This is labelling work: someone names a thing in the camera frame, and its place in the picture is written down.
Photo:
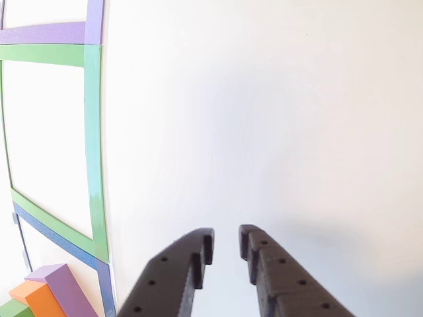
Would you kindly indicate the purple block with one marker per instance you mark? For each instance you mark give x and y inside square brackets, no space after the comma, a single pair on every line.
[69,290]

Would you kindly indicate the orange cube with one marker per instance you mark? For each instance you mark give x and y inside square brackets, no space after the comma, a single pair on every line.
[39,300]

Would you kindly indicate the purple square frame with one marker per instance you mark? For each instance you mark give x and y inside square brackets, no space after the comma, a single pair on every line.
[49,33]

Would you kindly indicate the green square frame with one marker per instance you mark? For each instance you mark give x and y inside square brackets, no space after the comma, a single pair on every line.
[92,132]

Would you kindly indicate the blue square frame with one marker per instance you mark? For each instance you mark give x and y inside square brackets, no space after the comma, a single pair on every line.
[105,287]

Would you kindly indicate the green cube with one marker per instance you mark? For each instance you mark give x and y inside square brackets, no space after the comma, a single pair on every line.
[13,308]

